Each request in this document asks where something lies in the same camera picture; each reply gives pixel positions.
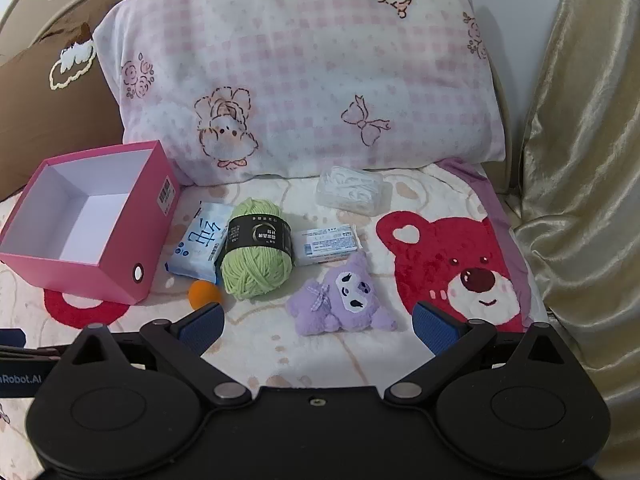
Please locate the blue wet wipes packet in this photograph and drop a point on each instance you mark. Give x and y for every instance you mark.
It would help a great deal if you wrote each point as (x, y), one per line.
(195, 245)

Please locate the printed bear blanket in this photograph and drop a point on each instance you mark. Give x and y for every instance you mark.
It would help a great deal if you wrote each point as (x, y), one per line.
(310, 355)

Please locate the clear plastic packet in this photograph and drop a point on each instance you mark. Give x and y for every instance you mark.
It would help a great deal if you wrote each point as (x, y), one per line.
(350, 190)

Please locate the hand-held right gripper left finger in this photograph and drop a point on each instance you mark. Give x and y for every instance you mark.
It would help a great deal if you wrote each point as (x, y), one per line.
(205, 330)

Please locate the purple plush toy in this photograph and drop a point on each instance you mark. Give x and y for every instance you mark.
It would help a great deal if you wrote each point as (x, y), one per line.
(345, 295)

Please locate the green yarn ball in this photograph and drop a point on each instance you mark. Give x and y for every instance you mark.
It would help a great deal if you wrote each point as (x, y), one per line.
(255, 275)

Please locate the pink cardboard box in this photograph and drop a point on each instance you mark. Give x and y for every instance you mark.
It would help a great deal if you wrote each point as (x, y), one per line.
(100, 280)

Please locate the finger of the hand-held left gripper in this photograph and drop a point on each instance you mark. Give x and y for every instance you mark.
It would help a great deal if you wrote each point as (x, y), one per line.
(10, 338)
(30, 354)

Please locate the gold satin curtain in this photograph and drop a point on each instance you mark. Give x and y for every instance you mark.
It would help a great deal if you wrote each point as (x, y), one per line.
(575, 160)

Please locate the small orange ball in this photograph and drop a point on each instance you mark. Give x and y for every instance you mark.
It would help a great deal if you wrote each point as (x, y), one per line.
(202, 294)

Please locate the small white blue carton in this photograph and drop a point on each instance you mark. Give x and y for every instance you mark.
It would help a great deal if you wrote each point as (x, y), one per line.
(325, 245)

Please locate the pink checked pillow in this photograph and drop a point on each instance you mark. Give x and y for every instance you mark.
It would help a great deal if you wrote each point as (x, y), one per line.
(310, 60)

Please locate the brown cloud cushion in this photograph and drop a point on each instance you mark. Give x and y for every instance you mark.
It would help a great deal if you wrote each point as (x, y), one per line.
(30, 110)

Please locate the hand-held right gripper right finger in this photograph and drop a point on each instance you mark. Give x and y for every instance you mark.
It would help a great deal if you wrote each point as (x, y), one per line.
(435, 330)

